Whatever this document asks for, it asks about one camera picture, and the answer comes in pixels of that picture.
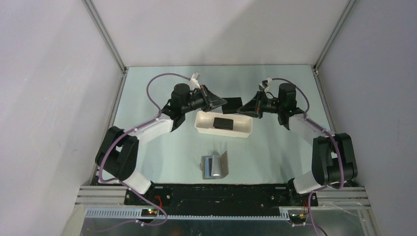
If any single black credit card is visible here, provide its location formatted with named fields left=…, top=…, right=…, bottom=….
left=222, top=97, right=243, bottom=114

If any left small circuit board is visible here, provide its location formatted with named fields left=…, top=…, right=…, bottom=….
left=141, top=208, right=159, bottom=217

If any right small circuit board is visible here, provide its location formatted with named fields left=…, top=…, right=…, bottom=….
left=290, top=213, right=309, bottom=220

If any white plastic tray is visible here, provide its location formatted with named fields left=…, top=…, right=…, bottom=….
left=194, top=111, right=253, bottom=138

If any right aluminium frame post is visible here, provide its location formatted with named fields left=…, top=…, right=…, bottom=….
left=313, top=0, right=357, bottom=75

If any aluminium frame post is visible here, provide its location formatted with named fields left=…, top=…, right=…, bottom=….
left=82, top=0, right=127, bottom=73
left=313, top=0, right=357, bottom=75

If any silver metal card holder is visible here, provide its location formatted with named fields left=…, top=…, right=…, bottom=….
left=200, top=151, right=229, bottom=180

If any black credit card stack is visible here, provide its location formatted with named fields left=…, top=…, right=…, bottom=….
left=213, top=118, right=234, bottom=130

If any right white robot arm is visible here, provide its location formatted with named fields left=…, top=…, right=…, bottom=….
left=237, top=79, right=357, bottom=206

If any white slotted cable duct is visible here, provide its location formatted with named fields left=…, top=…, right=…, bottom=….
left=85, top=207, right=290, bottom=221

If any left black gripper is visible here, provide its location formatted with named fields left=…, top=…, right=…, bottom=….
left=181, top=85, right=226, bottom=114

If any small circuit board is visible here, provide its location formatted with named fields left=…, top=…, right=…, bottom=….
left=290, top=213, right=309, bottom=220
left=141, top=208, right=159, bottom=217

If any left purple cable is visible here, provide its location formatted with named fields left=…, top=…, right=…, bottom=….
left=97, top=73, right=196, bottom=227

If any left aluminium frame post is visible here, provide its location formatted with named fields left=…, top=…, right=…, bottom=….
left=82, top=0, right=127, bottom=73

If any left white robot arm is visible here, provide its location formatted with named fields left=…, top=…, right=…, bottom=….
left=95, top=83, right=227, bottom=205

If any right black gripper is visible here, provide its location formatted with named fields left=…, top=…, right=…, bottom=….
left=237, top=90, right=283, bottom=119

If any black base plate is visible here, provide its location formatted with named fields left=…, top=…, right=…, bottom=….
left=144, top=184, right=318, bottom=216

